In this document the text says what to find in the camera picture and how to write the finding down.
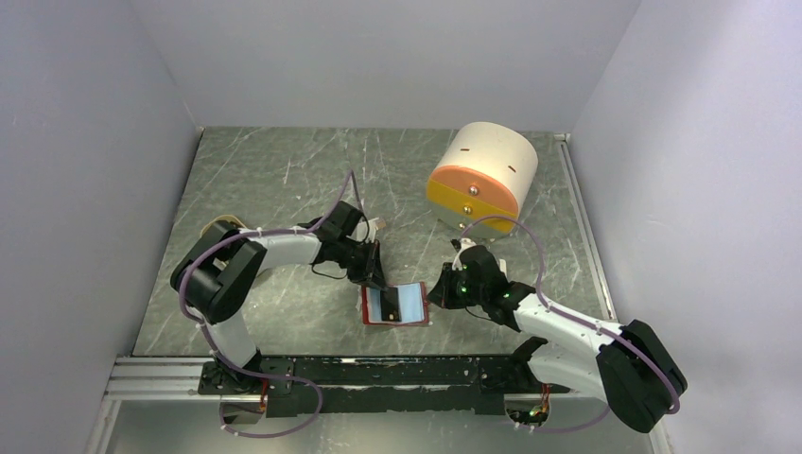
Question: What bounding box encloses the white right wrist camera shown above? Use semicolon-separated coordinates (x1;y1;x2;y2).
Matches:
450;237;477;271

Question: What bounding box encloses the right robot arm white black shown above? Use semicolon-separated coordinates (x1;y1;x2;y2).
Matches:
427;238;688;433

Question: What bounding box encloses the black VIP credit card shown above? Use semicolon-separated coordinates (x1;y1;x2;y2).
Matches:
378;287;402;323

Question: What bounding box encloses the red leather card holder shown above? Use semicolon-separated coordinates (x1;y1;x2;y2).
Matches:
360;282;429;326

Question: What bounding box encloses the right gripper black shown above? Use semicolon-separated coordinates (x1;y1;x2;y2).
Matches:
427;262;487;309

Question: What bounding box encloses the aluminium frame rail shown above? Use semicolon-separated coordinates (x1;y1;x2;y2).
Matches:
99;356;653;402

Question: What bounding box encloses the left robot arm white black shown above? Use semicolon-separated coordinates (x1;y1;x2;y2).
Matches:
170;201;388;393

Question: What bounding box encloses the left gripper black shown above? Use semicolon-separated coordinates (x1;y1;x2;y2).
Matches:
336;237;390;294

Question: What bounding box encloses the gold metal card tray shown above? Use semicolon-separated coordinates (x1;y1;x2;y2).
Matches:
200;215;246;236

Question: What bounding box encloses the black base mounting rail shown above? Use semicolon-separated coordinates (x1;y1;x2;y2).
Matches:
197;355;546;418

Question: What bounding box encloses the cream cylindrical drawer box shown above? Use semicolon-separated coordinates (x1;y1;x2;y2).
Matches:
426;121;539;238

